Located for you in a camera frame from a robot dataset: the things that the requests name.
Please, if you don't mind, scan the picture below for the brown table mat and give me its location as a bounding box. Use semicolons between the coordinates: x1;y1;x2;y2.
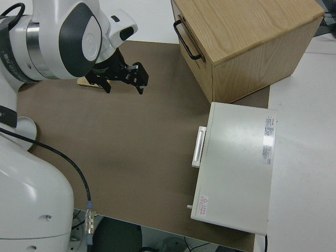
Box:
15;40;271;250

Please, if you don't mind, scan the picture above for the wooden drawer cabinet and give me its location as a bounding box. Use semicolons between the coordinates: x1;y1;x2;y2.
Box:
172;0;325;104

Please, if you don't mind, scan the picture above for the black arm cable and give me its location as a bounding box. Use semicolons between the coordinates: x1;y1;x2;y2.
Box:
0;2;26;26

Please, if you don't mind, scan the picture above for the white toaster oven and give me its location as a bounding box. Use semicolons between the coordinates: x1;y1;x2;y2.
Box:
185;101;278;235

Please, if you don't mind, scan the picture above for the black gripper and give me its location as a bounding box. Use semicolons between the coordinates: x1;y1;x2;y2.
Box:
87;48;149;96

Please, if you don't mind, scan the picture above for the black cabinet handle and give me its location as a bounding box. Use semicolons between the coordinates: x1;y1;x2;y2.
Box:
173;20;203;60

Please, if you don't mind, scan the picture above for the black cable with metal connector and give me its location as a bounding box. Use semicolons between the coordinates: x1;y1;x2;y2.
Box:
0;127;95;247

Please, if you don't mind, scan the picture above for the black round object under table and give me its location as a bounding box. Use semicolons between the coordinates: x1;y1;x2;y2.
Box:
96;217;142;252

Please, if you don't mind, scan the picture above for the gray plate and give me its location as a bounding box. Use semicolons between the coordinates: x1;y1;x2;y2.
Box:
15;117;40;152

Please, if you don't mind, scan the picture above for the wooden mug tree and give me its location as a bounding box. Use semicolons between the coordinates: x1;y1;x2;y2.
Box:
77;75;105;90

